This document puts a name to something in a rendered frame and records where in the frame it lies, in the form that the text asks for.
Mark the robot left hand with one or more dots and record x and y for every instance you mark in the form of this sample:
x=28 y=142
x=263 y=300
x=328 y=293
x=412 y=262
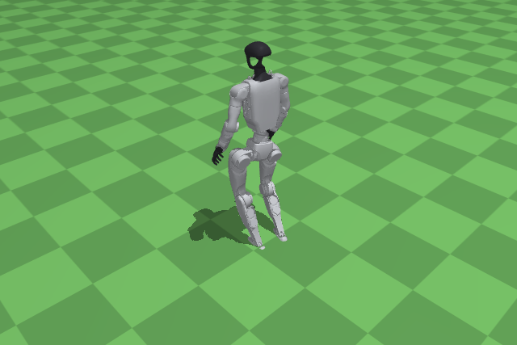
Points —
x=217 y=151

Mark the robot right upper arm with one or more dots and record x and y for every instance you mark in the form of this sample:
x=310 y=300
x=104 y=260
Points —
x=284 y=95

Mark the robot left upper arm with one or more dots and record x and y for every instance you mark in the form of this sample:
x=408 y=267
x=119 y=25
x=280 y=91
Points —
x=237 y=94

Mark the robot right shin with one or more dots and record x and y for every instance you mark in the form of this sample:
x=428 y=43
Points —
x=273 y=207

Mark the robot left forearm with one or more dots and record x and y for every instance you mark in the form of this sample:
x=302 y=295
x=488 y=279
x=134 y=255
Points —
x=225 y=138

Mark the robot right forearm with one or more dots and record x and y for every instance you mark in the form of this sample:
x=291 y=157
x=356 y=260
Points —
x=279 y=122

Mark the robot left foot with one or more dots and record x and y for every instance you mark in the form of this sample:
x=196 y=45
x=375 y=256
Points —
x=261 y=247

